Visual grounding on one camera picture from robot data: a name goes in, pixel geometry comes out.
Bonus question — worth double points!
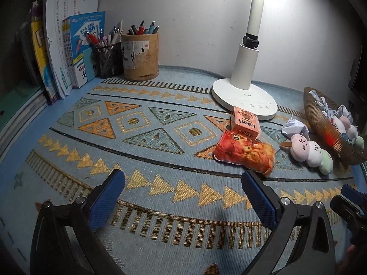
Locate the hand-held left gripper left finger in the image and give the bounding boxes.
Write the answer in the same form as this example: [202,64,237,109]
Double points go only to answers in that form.
[30,169,126,275]

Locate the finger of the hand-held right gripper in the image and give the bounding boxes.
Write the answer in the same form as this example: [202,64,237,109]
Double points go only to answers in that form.
[330,195,367,247]
[341,184,367,211]

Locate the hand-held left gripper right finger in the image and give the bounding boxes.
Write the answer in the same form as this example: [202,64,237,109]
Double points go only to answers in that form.
[242,170,336,275]

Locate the pink white green dango plush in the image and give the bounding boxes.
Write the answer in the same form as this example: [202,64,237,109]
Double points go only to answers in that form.
[279,134,334,176]
[331,117,365,150]

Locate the amber ribbed glass plate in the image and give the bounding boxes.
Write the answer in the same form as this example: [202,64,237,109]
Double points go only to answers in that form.
[303,87,367,166]

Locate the lined paper ball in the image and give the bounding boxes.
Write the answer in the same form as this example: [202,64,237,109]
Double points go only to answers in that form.
[309,90,336,118]
[281,114,311,138]
[337,104,354,121]

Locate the orange red snack bag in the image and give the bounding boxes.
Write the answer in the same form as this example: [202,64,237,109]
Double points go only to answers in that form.
[214,130,275,177]

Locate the blue patterned table mat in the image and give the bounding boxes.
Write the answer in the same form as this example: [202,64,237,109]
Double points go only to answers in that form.
[0,64,367,275]

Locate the orange snack box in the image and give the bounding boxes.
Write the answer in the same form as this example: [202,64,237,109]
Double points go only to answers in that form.
[231,107,261,139]

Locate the stack of green flat books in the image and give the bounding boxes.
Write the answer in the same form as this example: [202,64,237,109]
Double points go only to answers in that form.
[0,84,49,151]

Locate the white desk lamp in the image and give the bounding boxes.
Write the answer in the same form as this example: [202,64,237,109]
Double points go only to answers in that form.
[211,0,278,121]

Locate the black mesh pen holder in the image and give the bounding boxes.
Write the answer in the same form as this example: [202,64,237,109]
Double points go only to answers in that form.
[92,42,124,80]

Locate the bamboo pen holder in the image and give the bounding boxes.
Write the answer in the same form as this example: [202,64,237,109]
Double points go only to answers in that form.
[121,32,160,81]

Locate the blue cover workbooks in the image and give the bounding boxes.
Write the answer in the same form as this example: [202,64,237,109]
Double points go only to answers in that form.
[62,11,106,89]

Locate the yellow purple book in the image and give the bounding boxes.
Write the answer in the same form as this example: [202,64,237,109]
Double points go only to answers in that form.
[30,1,59,105]

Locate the bunch of pink white pens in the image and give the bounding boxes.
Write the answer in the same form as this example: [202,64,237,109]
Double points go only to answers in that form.
[85,19,124,49]

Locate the dark upright books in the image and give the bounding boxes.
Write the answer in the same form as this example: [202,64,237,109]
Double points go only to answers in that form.
[16,20,43,87]

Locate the white paper booklets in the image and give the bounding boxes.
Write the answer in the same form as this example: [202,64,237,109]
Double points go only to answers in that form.
[43,0,100,99]

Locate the bunch of dark pens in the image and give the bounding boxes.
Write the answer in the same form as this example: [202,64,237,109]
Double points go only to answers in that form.
[128,20,160,35]

